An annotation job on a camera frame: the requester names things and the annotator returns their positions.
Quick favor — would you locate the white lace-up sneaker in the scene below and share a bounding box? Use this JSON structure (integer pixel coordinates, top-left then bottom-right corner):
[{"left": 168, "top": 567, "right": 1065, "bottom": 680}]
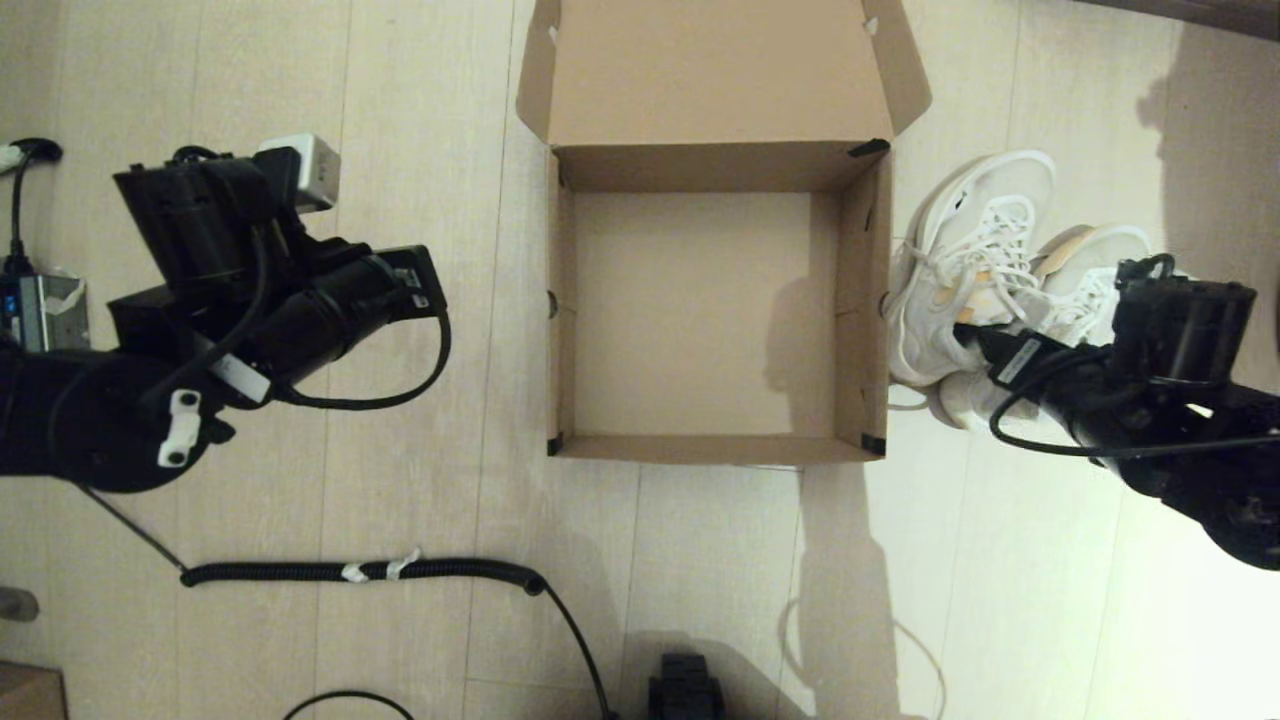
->
[
  {"left": 885, "top": 150, "right": 1059, "bottom": 389},
  {"left": 938, "top": 225, "right": 1191, "bottom": 433}
]

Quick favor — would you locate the brown cardboard shoe box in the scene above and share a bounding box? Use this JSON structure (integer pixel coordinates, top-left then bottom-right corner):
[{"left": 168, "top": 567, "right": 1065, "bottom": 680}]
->
[{"left": 515, "top": 0, "right": 933, "bottom": 468}]

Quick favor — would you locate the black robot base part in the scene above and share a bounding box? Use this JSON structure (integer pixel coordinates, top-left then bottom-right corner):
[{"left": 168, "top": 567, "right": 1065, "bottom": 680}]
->
[{"left": 648, "top": 654, "right": 725, "bottom": 720}]

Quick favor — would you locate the small brown cardboard box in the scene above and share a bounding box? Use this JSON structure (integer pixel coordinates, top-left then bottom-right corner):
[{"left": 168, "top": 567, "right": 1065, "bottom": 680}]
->
[{"left": 0, "top": 662, "right": 69, "bottom": 720}]

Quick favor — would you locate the grey power supply unit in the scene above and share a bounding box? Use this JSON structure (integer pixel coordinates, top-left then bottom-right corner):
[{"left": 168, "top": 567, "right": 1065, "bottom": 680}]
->
[{"left": 0, "top": 270, "right": 91, "bottom": 353}]

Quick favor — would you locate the dark wooden furniture edge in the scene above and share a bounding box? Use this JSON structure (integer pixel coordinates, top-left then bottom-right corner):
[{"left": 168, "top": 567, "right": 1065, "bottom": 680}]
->
[{"left": 1040, "top": 0, "right": 1280, "bottom": 48}]

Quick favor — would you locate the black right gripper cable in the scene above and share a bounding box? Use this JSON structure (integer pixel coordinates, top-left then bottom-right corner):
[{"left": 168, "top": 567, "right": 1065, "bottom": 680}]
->
[{"left": 988, "top": 345, "right": 1280, "bottom": 459}]

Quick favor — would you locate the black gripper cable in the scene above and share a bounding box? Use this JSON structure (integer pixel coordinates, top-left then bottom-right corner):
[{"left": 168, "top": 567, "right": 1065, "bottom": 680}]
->
[
  {"left": 280, "top": 312, "right": 453, "bottom": 411},
  {"left": 988, "top": 345, "right": 1280, "bottom": 459}
]

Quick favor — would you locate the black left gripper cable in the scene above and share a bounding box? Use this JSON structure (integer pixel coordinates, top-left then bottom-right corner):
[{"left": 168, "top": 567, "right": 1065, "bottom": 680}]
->
[{"left": 280, "top": 312, "right": 453, "bottom": 411}]

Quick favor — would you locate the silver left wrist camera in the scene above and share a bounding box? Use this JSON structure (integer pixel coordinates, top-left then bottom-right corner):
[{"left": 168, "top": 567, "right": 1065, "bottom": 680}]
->
[{"left": 255, "top": 133, "right": 341, "bottom": 214}]

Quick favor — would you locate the black coiled cable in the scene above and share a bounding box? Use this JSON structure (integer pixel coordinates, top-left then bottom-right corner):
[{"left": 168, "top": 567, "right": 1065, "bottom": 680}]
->
[{"left": 75, "top": 485, "right": 616, "bottom": 720}]

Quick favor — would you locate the black plug cable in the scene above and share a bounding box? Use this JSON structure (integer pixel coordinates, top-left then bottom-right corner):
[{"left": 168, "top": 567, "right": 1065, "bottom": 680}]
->
[{"left": 0, "top": 138, "right": 63, "bottom": 279}]

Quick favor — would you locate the black cable loop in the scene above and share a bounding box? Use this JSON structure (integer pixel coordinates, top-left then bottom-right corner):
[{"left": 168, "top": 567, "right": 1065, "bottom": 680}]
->
[{"left": 284, "top": 689, "right": 417, "bottom": 720}]

